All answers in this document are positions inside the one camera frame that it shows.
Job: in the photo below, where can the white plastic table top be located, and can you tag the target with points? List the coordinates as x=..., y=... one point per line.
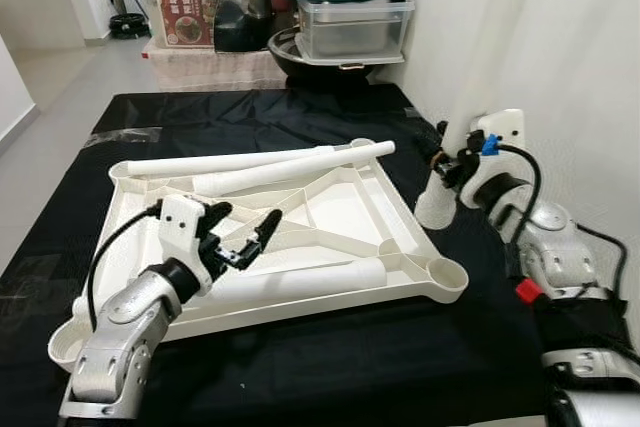
x=330, y=207

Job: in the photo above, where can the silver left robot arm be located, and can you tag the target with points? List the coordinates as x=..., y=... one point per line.
x=115, y=337

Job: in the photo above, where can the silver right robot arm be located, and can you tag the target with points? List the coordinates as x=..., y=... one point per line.
x=560, y=247

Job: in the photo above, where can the black tablecloth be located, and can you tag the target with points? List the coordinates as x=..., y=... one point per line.
x=250, y=117

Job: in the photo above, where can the clear tape strip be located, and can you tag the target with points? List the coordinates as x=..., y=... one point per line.
x=125, y=137

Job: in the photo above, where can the clear plastic storage container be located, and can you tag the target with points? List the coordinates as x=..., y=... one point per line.
x=355, y=29

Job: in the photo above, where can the black wok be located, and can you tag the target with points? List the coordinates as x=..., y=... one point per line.
x=288, y=62

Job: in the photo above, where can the red printed carton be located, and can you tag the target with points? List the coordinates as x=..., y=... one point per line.
x=188, y=17

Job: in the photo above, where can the black glossy bag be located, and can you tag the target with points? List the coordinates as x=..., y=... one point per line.
x=243, y=12

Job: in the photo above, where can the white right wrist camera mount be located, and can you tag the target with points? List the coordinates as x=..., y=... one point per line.
x=508, y=129

